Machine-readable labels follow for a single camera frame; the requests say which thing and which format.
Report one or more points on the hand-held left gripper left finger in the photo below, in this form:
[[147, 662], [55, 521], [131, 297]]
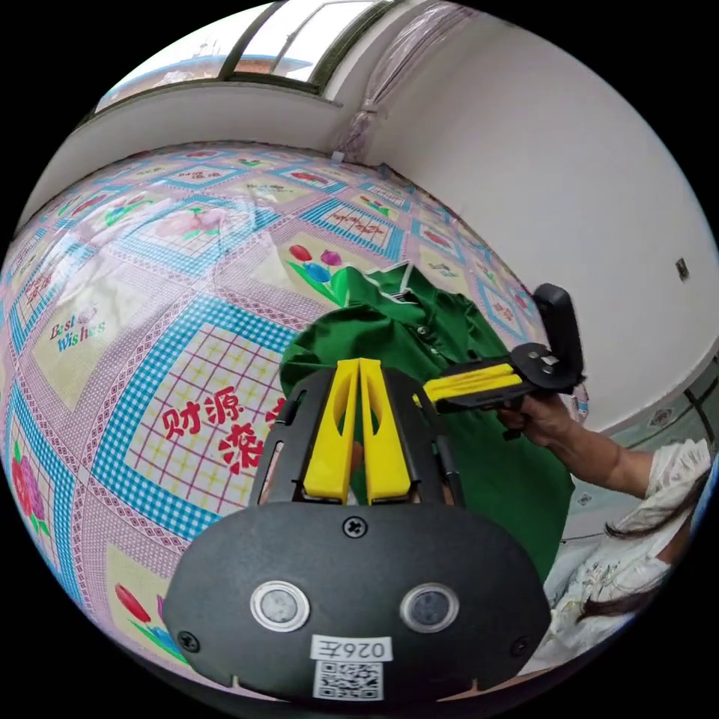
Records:
[[331, 449]]

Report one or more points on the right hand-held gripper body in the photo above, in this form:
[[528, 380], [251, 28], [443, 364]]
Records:
[[542, 368]]

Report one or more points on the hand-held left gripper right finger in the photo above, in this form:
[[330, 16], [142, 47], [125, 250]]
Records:
[[387, 449]]

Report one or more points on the green short sleeve shirt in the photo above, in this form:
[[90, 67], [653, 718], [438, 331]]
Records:
[[505, 477]]

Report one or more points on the person's right forearm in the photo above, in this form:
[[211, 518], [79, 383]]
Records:
[[606, 460]]

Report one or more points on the person's right hand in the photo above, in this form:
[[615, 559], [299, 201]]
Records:
[[539, 418]]

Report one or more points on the person's body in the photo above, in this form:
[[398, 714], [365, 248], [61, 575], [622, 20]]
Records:
[[618, 573]]

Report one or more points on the bed with printed sheet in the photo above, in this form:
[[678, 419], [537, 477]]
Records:
[[140, 337]]

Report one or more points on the pink sheer curtain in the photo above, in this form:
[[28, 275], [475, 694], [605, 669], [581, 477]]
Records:
[[393, 67]]

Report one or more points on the window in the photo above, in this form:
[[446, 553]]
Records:
[[269, 45]]

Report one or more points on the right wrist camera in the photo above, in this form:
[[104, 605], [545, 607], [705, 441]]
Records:
[[564, 326]]

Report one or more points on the wall socket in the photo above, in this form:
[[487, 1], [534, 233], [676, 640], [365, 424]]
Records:
[[683, 269]]

